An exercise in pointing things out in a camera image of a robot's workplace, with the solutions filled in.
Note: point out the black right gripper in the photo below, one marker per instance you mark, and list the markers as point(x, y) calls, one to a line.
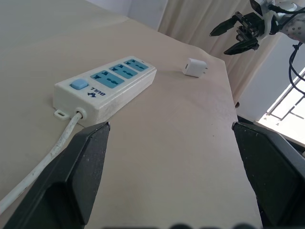
point(251, 25)

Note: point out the white window railing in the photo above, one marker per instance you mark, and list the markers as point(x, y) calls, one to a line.
point(286, 91)

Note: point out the white and blue power strip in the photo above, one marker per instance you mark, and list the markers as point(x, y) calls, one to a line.
point(116, 95)

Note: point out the white plug adapter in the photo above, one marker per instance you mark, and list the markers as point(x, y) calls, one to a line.
point(194, 68)

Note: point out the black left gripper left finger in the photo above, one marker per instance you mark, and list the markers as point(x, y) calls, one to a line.
point(71, 181)

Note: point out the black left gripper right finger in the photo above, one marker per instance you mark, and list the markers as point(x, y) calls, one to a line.
point(276, 176)

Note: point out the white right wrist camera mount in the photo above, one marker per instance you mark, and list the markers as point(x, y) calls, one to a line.
point(267, 22)

